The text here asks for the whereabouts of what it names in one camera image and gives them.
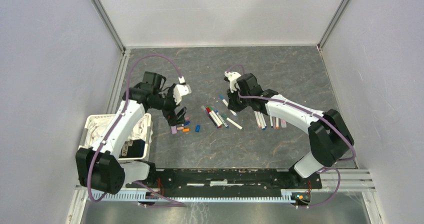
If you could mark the dark blue cap marker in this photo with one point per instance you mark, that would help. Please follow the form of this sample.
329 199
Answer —
262 121

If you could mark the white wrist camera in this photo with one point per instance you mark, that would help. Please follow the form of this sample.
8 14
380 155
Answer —
232 77
179 91

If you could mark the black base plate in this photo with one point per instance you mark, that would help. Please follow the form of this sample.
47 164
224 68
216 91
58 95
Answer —
229 182

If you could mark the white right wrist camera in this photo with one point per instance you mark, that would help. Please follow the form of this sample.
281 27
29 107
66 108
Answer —
232 77

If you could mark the orange cap marker pen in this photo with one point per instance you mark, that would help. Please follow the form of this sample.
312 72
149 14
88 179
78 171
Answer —
277 123

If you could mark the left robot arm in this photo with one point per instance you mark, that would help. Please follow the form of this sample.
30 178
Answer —
98 167

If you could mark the red cap marker pen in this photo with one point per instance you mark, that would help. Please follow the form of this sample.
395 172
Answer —
214 117

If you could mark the green white marker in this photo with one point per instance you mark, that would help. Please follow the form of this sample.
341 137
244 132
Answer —
232 122

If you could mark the green cap marker pen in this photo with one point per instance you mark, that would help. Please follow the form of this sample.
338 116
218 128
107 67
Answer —
216 116

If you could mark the black item in basket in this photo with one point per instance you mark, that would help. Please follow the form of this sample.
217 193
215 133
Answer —
133 149

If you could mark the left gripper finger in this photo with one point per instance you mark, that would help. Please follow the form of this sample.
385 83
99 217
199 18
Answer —
181 116
171 120

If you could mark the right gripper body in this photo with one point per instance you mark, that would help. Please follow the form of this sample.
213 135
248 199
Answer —
237 103

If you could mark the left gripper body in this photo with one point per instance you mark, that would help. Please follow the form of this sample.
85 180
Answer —
169 105

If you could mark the white cloth in basket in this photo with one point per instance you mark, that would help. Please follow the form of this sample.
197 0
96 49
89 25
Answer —
96 124

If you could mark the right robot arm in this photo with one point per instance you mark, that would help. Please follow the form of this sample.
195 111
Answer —
329 137

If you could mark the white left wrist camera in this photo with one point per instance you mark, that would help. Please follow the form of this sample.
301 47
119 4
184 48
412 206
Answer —
179 91

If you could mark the purple grey marker pen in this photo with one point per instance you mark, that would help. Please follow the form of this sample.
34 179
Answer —
210 117

